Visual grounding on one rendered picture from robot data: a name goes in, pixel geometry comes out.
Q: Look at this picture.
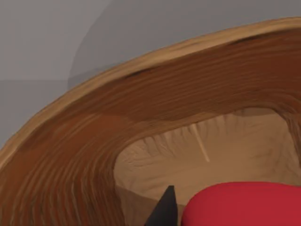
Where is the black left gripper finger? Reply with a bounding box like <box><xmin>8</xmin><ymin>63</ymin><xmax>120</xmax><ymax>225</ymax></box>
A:
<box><xmin>143</xmin><ymin>185</ymin><xmax>179</xmax><ymax>226</ymax></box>

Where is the red rounded object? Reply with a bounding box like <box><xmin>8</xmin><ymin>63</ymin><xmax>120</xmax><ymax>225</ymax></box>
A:
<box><xmin>180</xmin><ymin>181</ymin><xmax>301</xmax><ymax>226</ymax></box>

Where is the brown woven basket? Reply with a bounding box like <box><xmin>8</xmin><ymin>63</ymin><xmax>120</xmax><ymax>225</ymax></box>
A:
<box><xmin>0</xmin><ymin>16</ymin><xmax>301</xmax><ymax>226</ymax></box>

